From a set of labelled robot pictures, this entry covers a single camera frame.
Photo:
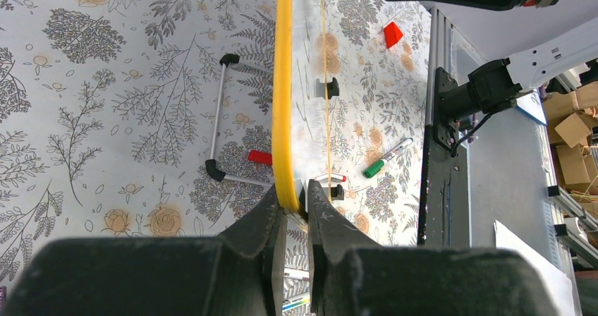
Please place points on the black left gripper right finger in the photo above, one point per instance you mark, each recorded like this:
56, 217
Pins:
350, 274

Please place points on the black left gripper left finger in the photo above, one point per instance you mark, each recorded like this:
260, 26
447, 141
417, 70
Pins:
237, 272

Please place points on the yellow framed whiteboard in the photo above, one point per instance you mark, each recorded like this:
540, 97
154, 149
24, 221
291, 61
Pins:
299, 131

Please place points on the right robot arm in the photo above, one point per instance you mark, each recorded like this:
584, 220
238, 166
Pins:
527, 42

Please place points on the magenta capped white marker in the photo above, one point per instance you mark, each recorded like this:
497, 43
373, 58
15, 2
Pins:
296, 274

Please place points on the blue capped white marker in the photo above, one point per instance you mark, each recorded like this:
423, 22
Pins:
296, 301

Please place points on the green capped white marker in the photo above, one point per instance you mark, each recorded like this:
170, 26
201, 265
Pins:
397, 151

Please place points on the red triangular block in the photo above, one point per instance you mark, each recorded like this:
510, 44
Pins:
392, 34

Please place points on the floral table mat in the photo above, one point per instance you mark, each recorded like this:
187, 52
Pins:
136, 118

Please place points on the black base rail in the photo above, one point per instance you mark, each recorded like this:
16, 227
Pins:
444, 207

